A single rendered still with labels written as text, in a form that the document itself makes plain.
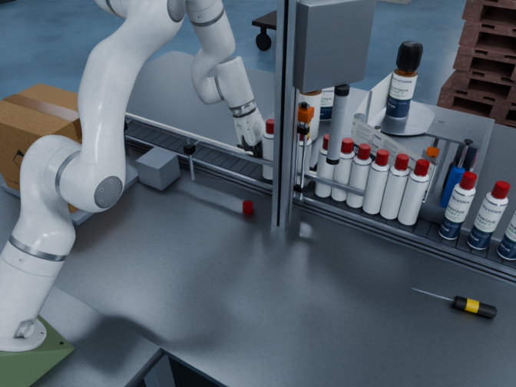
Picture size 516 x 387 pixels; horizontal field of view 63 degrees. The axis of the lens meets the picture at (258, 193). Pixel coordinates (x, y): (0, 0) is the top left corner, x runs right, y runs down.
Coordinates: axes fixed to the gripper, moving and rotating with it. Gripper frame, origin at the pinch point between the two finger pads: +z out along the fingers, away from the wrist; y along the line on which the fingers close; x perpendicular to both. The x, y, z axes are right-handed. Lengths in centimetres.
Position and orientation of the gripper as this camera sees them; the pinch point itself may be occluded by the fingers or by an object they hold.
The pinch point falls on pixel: (259, 155)
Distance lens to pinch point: 138.9
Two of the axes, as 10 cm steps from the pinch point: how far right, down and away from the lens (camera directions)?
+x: -8.1, -0.3, 5.8
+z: 3.0, 8.4, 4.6
